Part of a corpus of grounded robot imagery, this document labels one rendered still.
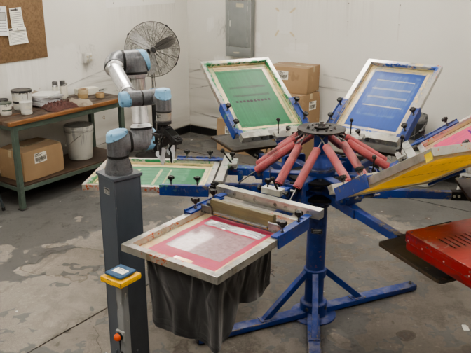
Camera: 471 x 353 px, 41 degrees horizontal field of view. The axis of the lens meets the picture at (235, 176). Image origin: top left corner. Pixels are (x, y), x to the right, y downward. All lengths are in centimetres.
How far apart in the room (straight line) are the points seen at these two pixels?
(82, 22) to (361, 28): 311
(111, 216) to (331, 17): 465
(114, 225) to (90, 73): 421
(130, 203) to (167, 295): 60
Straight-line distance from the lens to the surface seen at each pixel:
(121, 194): 341
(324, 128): 388
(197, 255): 301
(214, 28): 842
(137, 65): 336
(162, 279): 313
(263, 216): 323
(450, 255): 282
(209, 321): 304
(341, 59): 748
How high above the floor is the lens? 227
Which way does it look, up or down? 19 degrees down
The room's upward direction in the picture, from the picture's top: straight up
